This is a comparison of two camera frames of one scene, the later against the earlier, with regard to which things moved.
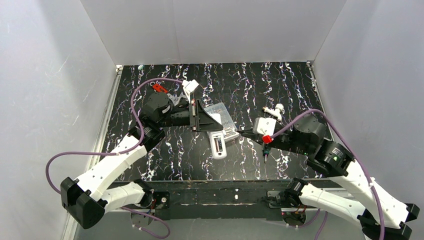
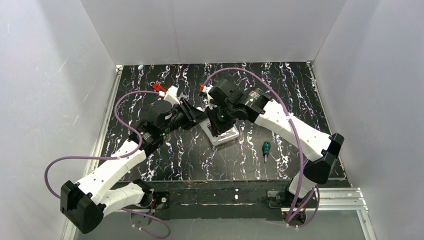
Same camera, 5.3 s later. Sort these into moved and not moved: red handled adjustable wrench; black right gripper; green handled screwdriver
Moved: black right gripper
Not moved: red handled adjustable wrench; green handled screwdriver
